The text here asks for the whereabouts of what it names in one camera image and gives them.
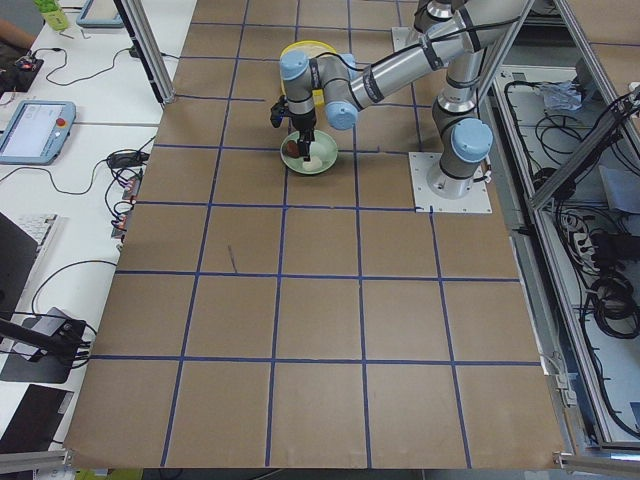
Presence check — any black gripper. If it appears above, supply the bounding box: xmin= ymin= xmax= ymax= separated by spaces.
xmin=270 ymin=95 xmax=316 ymax=159

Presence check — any white bun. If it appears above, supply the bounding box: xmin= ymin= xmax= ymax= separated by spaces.
xmin=302 ymin=156 xmax=323 ymax=172

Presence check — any yellow steamer layer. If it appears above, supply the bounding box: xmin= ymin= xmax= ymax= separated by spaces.
xmin=279 ymin=40 xmax=336 ymax=92

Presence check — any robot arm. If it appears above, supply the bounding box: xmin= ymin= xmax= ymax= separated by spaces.
xmin=271 ymin=1 xmax=526 ymax=175

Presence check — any brown bun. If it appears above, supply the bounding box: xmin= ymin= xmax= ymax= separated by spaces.
xmin=281 ymin=140 xmax=302 ymax=159

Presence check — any light green plate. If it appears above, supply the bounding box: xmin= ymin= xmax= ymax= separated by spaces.
xmin=280 ymin=130 xmax=338 ymax=175

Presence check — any blue teach pendant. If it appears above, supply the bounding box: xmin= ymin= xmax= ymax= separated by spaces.
xmin=1 ymin=100 xmax=76 ymax=166
xmin=76 ymin=0 xmax=124 ymax=29

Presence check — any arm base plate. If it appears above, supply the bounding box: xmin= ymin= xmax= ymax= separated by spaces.
xmin=408 ymin=152 xmax=492 ymax=214

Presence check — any aluminium frame post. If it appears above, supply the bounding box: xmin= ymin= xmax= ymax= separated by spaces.
xmin=113 ymin=0 xmax=175 ymax=105

